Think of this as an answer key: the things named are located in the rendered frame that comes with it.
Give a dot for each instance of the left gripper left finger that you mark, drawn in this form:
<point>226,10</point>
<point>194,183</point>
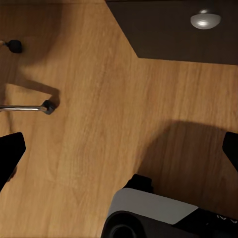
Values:
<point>12,148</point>

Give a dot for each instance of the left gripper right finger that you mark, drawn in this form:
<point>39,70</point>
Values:
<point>230,148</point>

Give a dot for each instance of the swivel chair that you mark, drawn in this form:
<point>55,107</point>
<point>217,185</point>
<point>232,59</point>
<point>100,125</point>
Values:
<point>47,107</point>

